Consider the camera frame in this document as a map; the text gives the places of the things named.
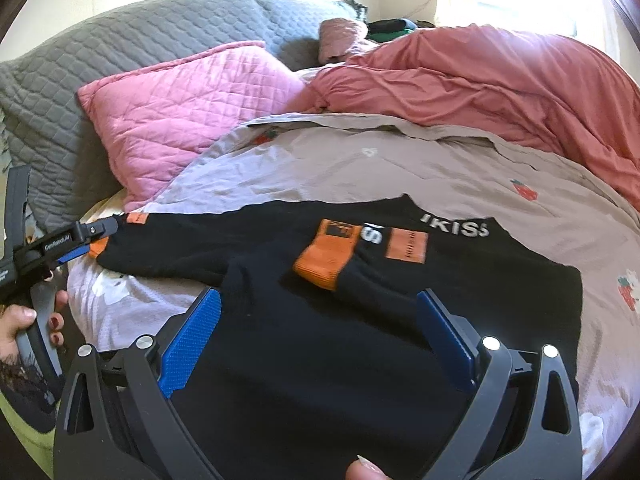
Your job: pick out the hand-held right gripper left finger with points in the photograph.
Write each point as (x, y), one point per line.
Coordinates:
(192, 345)

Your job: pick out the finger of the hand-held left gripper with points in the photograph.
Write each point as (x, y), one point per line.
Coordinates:
(67, 255)
(75, 237)

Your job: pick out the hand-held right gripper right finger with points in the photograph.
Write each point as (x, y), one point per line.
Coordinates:
(447, 345)

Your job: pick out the black sweater with orange patches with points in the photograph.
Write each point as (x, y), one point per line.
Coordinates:
(300, 360)

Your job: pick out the person's left forearm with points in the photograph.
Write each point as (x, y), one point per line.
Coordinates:
(22, 390)

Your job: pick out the green and dark clothes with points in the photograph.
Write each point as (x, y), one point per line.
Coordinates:
(392, 32)

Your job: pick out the person's left hand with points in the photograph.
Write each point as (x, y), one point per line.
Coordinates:
(20, 325)

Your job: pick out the person's right hand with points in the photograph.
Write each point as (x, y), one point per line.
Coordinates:
(362, 470)

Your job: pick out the pink quilted pillow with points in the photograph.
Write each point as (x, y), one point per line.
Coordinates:
(175, 110)

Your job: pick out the strawberry printed blanket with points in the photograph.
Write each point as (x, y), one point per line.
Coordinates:
(400, 170)

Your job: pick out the grey quilted cover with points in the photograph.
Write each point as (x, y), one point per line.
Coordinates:
(100, 45)

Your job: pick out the salmon red duvet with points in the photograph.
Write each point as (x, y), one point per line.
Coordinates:
(475, 80)

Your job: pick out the small dusty pink pillow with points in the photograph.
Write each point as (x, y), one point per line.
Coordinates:
(342, 35)

